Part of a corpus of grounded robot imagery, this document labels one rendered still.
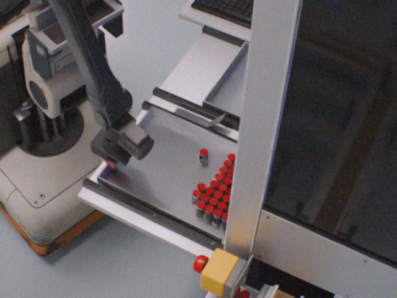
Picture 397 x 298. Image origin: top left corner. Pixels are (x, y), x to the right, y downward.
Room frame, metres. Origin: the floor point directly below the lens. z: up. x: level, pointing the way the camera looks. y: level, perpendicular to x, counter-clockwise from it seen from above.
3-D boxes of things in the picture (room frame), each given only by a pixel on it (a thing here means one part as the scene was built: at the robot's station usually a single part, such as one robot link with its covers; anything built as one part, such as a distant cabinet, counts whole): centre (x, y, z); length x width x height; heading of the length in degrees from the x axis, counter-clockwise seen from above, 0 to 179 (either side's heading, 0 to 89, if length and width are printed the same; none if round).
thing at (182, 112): (1.14, 0.00, 0.91); 0.14 x 0.03 x 0.06; 64
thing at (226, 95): (1.23, -0.21, 0.90); 0.34 x 0.26 x 0.04; 64
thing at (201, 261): (0.66, -0.02, 0.99); 0.04 x 0.04 x 0.04; 64
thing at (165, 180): (0.97, 0.03, 0.90); 0.34 x 0.26 x 0.04; 64
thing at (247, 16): (1.66, -0.16, 0.82); 0.40 x 0.14 x 0.02; 64
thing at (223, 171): (0.93, -0.05, 0.90); 0.18 x 0.02 x 0.05; 154
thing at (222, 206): (0.91, -0.09, 0.90); 0.18 x 0.02 x 0.05; 154
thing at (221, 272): (0.64, -0.06, 0.99); 0.08 x 0.07 x 0.07; 64
